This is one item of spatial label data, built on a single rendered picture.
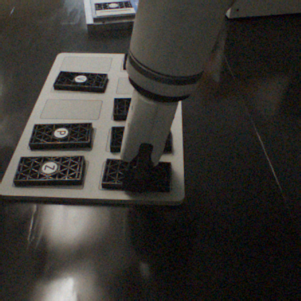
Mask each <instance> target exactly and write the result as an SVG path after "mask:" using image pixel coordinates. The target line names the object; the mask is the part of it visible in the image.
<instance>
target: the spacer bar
mask: <svg viewBox="0 0 301 301"><path fill-rule="evenodd" d="M125 14H136V13H135V10H134V8H126V9H111V10H101V11H96V16H105V15H125Z"/></svg>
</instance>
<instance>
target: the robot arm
mask: <svg viewBox="0 0 301 301"><path fill-rule="evenodd" d="M235 1H236V0H139V1H138V7H137V11H136V17H135V21H134V27H133V31H132V37H131V41H130V48H129V51H128V58H127V62H126V72H127V74H128V80H129V81H130V84H131V85H132V86H133V88H134V91H133V93H132V100H131V103H130V108H129V111H128V117H127V120H126V125H125V129H124V135H123V139H122V145H121V149H120V158H121V160H122V161H126V162H129V166H128V168H127V169H126V170H125V172H124V177H123V180H122V185H121V188H122V189H125V190H129V191H133V192H139V193H142V192H143V191H144V188H145V186H146V183H147V180H148V177H149V171H150V168H151V165H152V166H153V167H154V166H156V165H157V164H158V163H159V160H160V158H161V155H162V154H163V151H164V148H165V145H166V142H167V139H168V137H169V131H170V129H171V125H172V122H173V120H174V118H175V112H176V110H177V106H178V104H179V102H180V101H183V100H185V99H186V98H188V97H189V95H191V93H192V92H194V91H195V90H197V88H198V87H199V85H200V80H201V78H202V75H203V73H204V70H205V68H206V65H207V63H208V60H209V57H210V55H211V53H212V49H213V46H214V43H215V41H216V39H217V36H218V33H219V31H220V28H221V27H222V23H223V21H224V17H225V15H226V12H227V11H228V10H229V9H230V8H231V7H232V6H233V5H234V4H235ZM134 161H137V164H136V167H133V165H134Z"/></svg>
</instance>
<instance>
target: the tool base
mask: <svg viewBox="0 0 301 301"><path fill-rule="evenodd" d="M84 4H85V17H86V23H87V32H99V31H108V30H123V29H130V28H133V27H134V21H135V19H125V20H116V21H105V23H104V24H103V23H102V21H101V22H93V16H92V11H91V4H90V0H84Z"/></svg>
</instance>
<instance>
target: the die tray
mask: <svg viewBox="0 0 301 301"><path fill-rule="evenodd" d="M123 60H124V54H100V53H78V54H71V53H62V54H59V55H58V56H57V57H56V59H55V62H54V64H53V68H52V69H51V71H50V74H49V76H48V78H47V80H46V82H45V84H44V86H43V88H42V91H41V93H40V96H39V97H38V101H37V103H36V105H35V108H34V110H33V111H32V114H31V116H30V119H29V120H28V123H27V125H26V127H25V128H24V133H23V134H22V137H21V139H20V140H19V143H18V145H17V148H16V150H15V152H14V154H13V158H12V160H11V162H10V164H9V166H8V168H7V170H6V172H5V175H4V177H3V181H2V182H1V185H0V195H1V197H2V198H3V199H6V200H40V201H60V202H97V203H116V204H152V205H172V206H177V205H180V204H182V203H183V202H184V198H185V185H184V167H183V132H182V115H181V101H180V102H179V104H178V106H177V110H176V112H175V118H174V120H173V122H172V125H171V129H170V131H171V144H172V149H171V152H163V154H162V155H161V158H160V160H159V161H164V162H171V172H170V186H169V192H161V191H143V192H142V193H139V192H133V191H129V190H125V189H111V188H102V185H101V181H102V178H103V172H104V167H105V162H106V159H107V158H108V159H121V158H120V153H111V152H110V138H111V131H112V126H125V125H126V120H114V117H113V111H114V98H125V97H132V93H133V91H134V88H133V86H132V85H131V84H130V81H129V80H128V74H127V72H126V70H123V66H122V65H123ZM60 71H74V72H84V73H105V74H107V77H108V79H107V82H106V86H105V90H104V92H84V91H65V90H55V89H54V87H53V83H54V82H55V80H56V78H57V76H58V74H59V73H60ZM83 122H92V126H93V130H92V136H91V147H90V148H48V149H30V147H29V144H28V143H29V140H30V137H31V134H32V130H33V127H34V124H67V123H83ZM62 155H85V167H84V172H83V180H82V184H81V185H17V186H15V185H14V183H13V178H14V175H15V172H16V169H17V166H18V164H19V160H20V157H23V156H62Z"/></svg>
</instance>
